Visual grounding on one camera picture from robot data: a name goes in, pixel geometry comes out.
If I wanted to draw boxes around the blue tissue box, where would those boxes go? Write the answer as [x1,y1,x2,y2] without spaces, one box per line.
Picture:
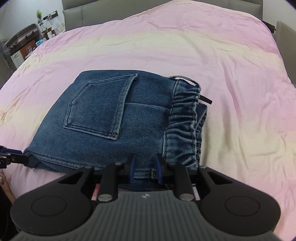
[36,38,47,46]

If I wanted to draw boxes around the white small cabinet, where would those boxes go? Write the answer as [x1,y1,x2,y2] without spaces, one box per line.
[11,50,25,69]

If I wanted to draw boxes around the person left hand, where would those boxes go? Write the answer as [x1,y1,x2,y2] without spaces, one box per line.
[0,174,16,204]

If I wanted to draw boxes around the blue denim jeans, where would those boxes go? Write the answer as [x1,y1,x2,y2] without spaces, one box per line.
[24,70,207,190]

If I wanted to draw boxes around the brown wooden nightstand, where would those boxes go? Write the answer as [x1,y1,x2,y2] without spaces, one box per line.
[20,40,36,60]

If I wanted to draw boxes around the grey upholstered headboard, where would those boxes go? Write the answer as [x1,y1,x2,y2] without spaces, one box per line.
[62,0,263,31]

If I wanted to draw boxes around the small green potted plant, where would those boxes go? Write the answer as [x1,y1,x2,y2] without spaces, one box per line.
[36,10,44,31]

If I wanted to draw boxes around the black wall power socket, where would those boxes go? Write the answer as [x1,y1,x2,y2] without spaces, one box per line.
[43,11,58,20]

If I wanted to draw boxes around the grey upholstered chair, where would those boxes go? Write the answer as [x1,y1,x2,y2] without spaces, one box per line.
[275,21,296,84]

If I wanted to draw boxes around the pink floral bed duvet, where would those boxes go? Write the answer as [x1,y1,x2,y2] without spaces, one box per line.
[1,1,295,240]

